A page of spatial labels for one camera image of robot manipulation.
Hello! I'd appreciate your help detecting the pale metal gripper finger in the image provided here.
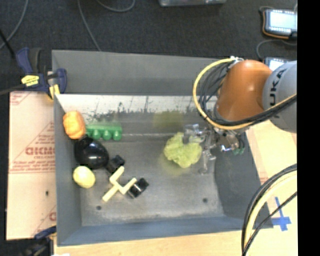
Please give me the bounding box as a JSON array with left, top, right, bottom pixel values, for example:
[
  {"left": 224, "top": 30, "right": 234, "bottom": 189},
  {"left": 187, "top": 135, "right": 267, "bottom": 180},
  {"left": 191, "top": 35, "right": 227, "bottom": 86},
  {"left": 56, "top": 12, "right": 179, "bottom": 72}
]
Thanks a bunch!
[
  {"left": 182, "top": 123, "right": 202, "bottom": 145},
  {"left": 198, "top": 149, "right": 217, "bottom": 175}
]

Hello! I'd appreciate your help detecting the light green toy lettuce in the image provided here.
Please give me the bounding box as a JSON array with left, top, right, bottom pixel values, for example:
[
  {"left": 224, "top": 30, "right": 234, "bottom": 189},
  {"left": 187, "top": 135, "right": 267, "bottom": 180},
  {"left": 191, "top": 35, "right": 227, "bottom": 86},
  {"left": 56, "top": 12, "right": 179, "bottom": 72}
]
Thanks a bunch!
[{"left": 163, "top": 131, "right": 203, "bottom": 169}]

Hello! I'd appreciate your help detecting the grey metal bin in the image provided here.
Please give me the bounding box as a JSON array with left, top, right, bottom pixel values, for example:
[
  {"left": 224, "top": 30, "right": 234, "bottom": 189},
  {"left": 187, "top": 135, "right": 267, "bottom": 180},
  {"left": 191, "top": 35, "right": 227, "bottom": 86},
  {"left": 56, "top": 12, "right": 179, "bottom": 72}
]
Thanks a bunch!
[{"left": 51, "top": 49, "right": 274, "bottom": 247}]

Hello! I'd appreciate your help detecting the small black block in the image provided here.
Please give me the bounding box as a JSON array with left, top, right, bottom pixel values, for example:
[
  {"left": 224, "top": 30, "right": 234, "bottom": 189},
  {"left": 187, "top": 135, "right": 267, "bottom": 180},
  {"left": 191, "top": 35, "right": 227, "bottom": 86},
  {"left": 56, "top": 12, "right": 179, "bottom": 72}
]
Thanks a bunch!
[
  {"left": 106, "top": 154, "right": 126, "bottom": 174},
  {"left": 127, "top": 177, "right": 150, "bottom": 199}
]

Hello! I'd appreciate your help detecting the cream plastic cross piece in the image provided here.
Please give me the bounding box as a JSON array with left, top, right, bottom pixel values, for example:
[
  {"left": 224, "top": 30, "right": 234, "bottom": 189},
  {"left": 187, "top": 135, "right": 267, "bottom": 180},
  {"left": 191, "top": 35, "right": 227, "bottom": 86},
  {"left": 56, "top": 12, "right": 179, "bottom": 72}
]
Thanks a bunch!
[{"left": 101, "top": 165, "right": 138, "bottom": 203}]

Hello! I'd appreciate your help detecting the black rounded bulb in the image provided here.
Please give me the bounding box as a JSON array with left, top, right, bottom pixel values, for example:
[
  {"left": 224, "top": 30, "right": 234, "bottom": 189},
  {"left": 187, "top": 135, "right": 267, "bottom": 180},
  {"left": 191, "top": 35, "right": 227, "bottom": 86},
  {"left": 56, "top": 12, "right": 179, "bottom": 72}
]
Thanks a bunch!
[{"left": 73, "top": 136, "right": 110, "bottom": 170}]

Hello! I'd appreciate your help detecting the yellow toy lemon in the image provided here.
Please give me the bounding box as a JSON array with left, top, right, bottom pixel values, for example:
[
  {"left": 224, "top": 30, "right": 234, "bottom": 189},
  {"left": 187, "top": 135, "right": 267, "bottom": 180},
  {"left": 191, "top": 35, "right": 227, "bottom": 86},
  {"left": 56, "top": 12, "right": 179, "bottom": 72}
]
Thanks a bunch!
[{"left": 72, "top": 165, "right": 97, "bottom": 189}]

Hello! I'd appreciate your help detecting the orange toy pumpkin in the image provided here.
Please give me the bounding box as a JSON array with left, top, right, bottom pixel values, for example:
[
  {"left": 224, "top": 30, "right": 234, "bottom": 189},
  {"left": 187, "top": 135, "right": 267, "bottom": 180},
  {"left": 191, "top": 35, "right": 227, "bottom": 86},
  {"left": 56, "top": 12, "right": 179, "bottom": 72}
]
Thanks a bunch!
[{"left": 62, "top": 110, "right": 87, "bottom": 140}]

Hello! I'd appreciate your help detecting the brown cardboard board red print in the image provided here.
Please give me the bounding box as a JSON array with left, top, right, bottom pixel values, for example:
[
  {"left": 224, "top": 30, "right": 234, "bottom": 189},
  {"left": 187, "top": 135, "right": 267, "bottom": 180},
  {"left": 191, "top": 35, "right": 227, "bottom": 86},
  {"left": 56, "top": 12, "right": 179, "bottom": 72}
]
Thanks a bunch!
[{"left": 5, "top": 90, "right": 58, "bottom": 241}]

